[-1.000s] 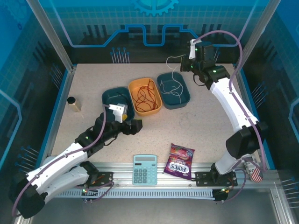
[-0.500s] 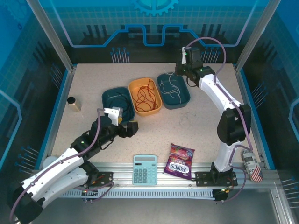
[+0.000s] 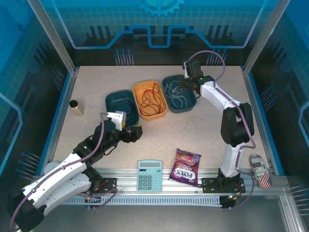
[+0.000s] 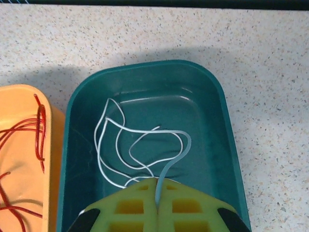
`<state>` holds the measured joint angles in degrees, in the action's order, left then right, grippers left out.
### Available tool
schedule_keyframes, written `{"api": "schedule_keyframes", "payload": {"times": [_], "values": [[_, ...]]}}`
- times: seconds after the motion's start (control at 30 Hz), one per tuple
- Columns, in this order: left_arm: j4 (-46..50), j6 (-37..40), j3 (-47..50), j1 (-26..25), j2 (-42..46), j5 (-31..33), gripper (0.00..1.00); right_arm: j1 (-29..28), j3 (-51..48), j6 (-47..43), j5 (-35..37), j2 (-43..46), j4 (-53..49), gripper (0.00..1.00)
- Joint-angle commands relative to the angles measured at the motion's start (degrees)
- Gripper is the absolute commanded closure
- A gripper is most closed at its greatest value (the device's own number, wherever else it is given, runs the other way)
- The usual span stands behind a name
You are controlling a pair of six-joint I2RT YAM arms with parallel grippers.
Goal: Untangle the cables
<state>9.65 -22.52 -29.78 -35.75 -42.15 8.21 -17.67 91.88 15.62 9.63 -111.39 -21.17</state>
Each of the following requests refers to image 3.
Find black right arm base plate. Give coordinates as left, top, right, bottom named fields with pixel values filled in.
left=201, top=177, right=246, bottom=194

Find aluminium frame post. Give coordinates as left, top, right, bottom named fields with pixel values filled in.
left=242, top=0, right=292, bottom=74
left=26, top=0, right=80, bottom=74

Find thin black cable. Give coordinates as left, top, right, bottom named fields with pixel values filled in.
left=115, top=96, right=135, bottom=114

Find large teal plastic bin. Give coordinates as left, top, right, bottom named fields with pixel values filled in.
left=162, top=75, right=197, bottom=115

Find white slotted cable duct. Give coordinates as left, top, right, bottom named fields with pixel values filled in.
left=69, top=195, right=222, bottom=206

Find purple candy bag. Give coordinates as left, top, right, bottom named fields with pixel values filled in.
left=168, top=148, right=202, bottom=187

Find small teal plastic bin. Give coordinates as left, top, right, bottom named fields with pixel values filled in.
left=105, top=89, right=140, bottom=129

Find can with flag print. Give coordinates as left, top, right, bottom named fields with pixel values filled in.
left=248, top=154, right=272, bottom=189

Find light blue calculator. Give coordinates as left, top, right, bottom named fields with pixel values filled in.
left=137, top=159, right=164, bottom=193

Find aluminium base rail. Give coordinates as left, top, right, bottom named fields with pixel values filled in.
left=31, top=167, right=290, bottom=197

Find orange plastic bin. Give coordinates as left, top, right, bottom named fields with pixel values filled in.
left=132, top=80, right=169, bottom=121

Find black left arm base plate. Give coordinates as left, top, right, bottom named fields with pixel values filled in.
left=95, top=177, right=118, bottom=194

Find aluminium table side rail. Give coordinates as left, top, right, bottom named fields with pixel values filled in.
left=36, top=67, right=80, bottom=176
left=242, top=67, right=284, bottom=176

